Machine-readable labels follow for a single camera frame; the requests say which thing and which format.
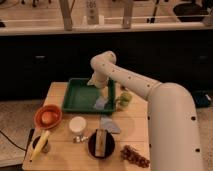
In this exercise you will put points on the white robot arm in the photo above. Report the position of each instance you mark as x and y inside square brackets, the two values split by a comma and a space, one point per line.
[172, 126]

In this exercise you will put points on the wooden table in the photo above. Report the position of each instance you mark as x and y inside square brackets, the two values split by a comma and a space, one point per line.
[65, 155]

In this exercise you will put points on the black round plate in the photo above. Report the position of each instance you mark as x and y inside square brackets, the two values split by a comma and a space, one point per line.
[110, 145]

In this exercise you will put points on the grey blue sponge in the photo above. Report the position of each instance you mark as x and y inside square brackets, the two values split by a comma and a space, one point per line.
[100, 103]

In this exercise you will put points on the grey blue cloth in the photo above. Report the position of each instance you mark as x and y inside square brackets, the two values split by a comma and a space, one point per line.
[109, 125]

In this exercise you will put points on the brown dried flower bunch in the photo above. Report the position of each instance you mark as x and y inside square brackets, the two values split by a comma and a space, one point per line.
[132, 156]

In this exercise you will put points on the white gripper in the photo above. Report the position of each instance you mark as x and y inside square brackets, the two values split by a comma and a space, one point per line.
[98, 81]

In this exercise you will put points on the orange bowl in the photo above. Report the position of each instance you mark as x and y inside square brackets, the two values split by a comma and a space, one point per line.
[47, 117]

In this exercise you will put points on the white cup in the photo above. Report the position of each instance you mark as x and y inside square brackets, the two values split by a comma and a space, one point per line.
[77, 125]

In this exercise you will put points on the green plastic tray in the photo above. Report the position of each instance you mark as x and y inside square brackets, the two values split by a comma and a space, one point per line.
[81, 98]

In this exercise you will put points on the green mug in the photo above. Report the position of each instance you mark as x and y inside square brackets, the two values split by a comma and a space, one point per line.
[124, 99]

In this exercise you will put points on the wooden block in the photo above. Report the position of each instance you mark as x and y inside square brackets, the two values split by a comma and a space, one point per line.
[100, 143]

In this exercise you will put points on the small black dish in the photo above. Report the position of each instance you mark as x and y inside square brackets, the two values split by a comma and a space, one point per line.
[46, 147]

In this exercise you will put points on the small metal object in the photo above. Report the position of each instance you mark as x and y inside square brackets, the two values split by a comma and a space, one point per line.
[79, 139]

